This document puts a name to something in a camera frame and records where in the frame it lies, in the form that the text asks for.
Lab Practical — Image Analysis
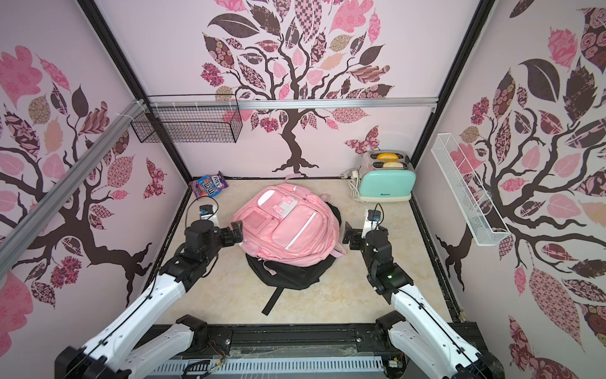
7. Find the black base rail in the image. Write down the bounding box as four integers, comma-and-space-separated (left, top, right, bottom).
132, 321, 500, 379

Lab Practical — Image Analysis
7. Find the aluminium rail left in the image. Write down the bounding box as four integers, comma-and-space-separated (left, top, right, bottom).
1, 99, 145, 276

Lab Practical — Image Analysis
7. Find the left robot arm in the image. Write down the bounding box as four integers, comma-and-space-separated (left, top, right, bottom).
55, 220, 243, 378

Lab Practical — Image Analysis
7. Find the white cable duct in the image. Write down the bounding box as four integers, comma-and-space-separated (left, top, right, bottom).
147, 356, 383, 378

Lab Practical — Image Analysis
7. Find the black backpack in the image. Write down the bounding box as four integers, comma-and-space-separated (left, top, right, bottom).
245, 201, 342, 317

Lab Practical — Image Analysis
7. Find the purple candy packet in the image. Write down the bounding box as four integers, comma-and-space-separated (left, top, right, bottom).
210, 171, 229, 190

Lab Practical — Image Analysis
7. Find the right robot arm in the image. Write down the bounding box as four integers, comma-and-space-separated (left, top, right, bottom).
342, 224, 505, 378

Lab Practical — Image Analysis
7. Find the white power cord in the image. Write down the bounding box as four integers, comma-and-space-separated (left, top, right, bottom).
338, 169, 363, 202

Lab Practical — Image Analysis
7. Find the white wire basket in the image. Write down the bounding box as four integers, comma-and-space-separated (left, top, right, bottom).
431, 133, 511, 246

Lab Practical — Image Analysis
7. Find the aluminium rail back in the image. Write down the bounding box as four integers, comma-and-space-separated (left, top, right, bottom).
151, 97, 439, 110

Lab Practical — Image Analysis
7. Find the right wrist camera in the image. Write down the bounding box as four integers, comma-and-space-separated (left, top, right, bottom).
361, 208, 383, 238

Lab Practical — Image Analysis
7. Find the black wire basket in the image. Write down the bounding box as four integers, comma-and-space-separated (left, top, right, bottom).
130, 93, 244, 144

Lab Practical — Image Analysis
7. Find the pink candy packet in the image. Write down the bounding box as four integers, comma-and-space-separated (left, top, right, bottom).
189, 180, 207, 199

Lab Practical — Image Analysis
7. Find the mint green toaster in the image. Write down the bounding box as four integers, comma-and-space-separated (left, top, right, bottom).
358, 150, 417, 203

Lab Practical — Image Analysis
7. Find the pink backpack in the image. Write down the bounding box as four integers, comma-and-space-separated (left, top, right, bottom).
231, 181, 347, 276

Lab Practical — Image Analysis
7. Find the aluminium rail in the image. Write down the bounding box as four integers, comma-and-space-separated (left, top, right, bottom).
1, 99, 145, 276
151, 97, 439, 110

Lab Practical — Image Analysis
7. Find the blue M&M's packet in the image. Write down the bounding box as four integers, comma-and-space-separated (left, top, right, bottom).
198, 175, 221, 197

